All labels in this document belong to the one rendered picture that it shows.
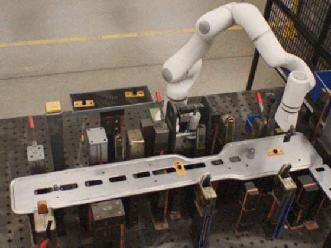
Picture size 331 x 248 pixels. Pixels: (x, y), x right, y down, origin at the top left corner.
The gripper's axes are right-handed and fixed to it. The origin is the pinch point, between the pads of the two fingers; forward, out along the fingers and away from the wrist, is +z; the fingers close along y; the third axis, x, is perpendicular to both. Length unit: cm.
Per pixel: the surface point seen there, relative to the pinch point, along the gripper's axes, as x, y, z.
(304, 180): 6.0, 17.4, 13.9
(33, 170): -108, -12, 12
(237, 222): -22.1, 17.3, 36.0
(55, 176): -99, -7, 11
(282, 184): -8.4, 21.3, 8.4
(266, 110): -0.2, -14.9, -0.9
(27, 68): -105, -233, 112
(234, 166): -22.2, 4.1, 11.8
